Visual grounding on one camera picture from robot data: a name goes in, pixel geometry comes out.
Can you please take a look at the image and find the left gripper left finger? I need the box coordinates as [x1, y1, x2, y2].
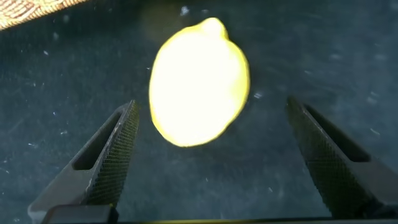
[27, 99, 140, 224]

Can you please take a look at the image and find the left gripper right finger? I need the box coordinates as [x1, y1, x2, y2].
[285, 95, 398, 218]

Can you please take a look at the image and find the yellow lemon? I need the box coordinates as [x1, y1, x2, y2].
[148, 17, 251, 148]

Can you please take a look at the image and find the rectangular wicker basket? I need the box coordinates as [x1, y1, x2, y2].
[0, 0, 88, 31]

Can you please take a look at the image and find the black tablecloth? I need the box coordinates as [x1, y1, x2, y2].
[0, 0, 398, 224]

